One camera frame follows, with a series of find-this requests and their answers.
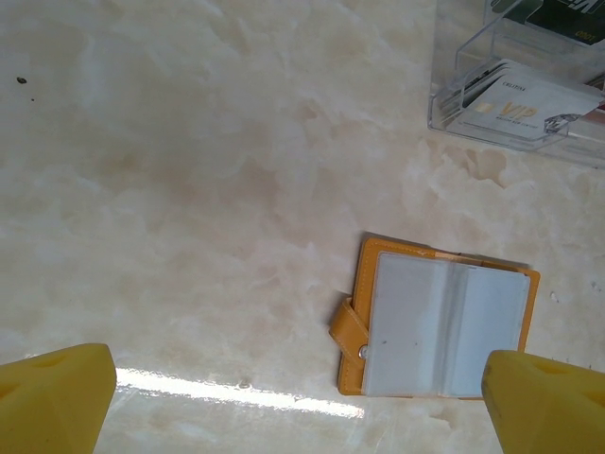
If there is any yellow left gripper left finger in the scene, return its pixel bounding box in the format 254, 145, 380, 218
0, 342, 118, 454

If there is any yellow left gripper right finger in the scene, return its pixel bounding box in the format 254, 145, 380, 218
480, 349, 605, 454

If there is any white VIP card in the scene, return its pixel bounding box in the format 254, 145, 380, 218
460, 70, 605, 141

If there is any clear acrylic card box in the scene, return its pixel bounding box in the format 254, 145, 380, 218
427, 0, 605, 170

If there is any black card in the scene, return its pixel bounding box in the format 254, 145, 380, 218
491, 0, 605, 48

